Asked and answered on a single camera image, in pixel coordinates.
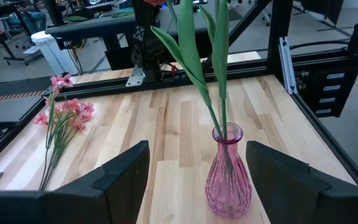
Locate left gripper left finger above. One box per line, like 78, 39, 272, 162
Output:
0, 139, 151, 224

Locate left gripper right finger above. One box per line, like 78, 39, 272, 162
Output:
246, 140, 358, 224

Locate pink ribbed glass vase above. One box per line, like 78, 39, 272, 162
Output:
204, 121, 253, 218

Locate pink artificial flower bunch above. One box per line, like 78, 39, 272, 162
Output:
33, 73, 95, 191

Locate dark red artificial tulip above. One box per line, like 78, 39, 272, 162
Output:
144, 0, 224, 175

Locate black labelled drawer unit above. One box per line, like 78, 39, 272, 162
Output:
293, 63, 358, 118

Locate orange black striped strip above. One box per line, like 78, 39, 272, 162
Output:
0, 90, 45, 103

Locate silver aluminium bar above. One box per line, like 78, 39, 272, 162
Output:
278, 36, 298, 95

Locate white waste bin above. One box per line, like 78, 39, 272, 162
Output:
30, 30, 80, 75

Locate dark grey desk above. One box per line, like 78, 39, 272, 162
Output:
44, 6, 248, 72

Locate green artificial leaf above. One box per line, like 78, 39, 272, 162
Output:
110, 10, 135, 19
65, 15, 89, 22

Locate black aluminium table frame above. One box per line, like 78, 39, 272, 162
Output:
0, 0, 358, 192

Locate silver corner bracket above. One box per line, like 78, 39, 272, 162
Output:
126, 67, 145, 87

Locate coiled black cable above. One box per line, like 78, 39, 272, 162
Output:
70, 6, 98, 19

